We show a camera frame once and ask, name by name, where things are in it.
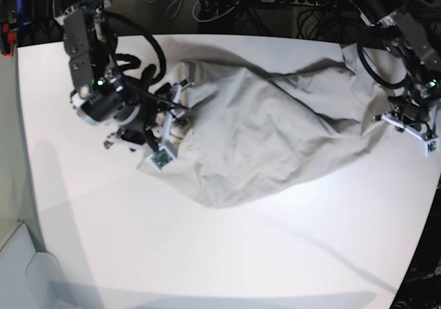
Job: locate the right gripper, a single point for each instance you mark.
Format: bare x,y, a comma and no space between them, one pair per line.
147,124

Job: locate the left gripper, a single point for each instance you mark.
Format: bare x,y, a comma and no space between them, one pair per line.
410,108

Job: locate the beige t-shirt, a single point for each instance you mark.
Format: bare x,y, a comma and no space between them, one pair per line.
254,133

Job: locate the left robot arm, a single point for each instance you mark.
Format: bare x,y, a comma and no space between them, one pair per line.
409,40

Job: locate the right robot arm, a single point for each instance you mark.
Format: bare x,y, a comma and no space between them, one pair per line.
99,72

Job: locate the red black clamp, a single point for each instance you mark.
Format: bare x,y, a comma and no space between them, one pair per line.
9,36

